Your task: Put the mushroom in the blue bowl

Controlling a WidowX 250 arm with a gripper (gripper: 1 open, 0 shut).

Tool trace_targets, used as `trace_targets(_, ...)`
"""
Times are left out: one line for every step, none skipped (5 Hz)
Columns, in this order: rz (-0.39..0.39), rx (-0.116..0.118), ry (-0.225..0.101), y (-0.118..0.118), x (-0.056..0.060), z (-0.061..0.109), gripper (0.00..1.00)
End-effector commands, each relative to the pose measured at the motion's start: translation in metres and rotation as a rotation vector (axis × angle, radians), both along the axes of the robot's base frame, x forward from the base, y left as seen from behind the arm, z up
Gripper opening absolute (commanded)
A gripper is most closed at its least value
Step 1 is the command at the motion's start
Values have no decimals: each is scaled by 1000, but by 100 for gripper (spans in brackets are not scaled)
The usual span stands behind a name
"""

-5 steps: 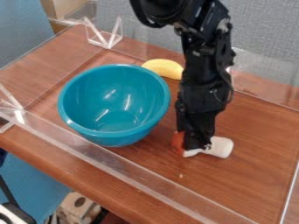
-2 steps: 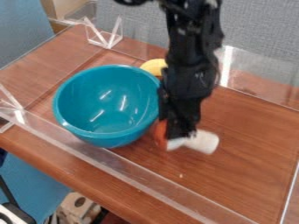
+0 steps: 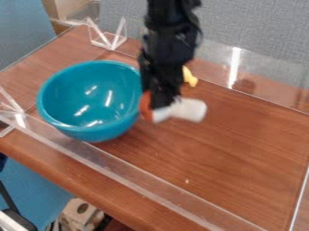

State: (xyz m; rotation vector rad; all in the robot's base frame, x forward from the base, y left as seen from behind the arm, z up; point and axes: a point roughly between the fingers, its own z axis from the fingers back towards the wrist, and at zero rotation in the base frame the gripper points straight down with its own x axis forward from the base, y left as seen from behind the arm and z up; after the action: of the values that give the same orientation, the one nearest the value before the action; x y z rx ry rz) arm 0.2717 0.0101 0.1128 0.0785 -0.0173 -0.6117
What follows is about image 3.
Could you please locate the clear acrylic barrier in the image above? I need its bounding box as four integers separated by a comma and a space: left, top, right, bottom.
116, 39, 309, 116
14, 114, 264, 231

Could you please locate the brown and white toy mushroom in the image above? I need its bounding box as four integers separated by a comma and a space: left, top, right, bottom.
139, 91, 207, 124

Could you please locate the clear acrylic front barrier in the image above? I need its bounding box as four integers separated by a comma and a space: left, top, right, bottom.
14, 114, 264, 231

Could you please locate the blue plastic bowl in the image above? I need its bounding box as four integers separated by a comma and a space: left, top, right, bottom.
36, 60, 141, 143

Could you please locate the clear acrylic corner bracket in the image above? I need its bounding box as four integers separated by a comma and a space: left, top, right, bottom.
61, 16, 128, 51

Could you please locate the clear acrylic left bracket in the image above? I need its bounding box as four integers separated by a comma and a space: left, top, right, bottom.
0, 87, 25, 138

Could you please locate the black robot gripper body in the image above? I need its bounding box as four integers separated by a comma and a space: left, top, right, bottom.
137, 0, 203, 79

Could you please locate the yellow toy banana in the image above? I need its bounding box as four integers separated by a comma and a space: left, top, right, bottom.
182, 66, 198, 87

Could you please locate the clear acrylic back barrier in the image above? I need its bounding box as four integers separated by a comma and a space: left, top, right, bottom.
116, 39, 309, 116

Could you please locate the white perforated block below table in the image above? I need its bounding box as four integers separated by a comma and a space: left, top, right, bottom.
57, 198, 105, 231

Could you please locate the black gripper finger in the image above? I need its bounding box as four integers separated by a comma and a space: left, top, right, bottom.
148, 71, 183, 110
140, 65, 155, 92

